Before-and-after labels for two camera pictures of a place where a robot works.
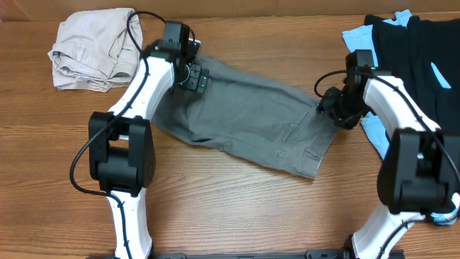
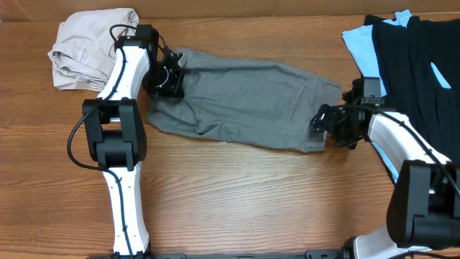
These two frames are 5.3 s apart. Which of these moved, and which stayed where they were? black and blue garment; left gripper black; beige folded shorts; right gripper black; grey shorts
Moved: left gripper black; grey shorts; right gripper black
Stayed: beige folded shorts; black and blue garment
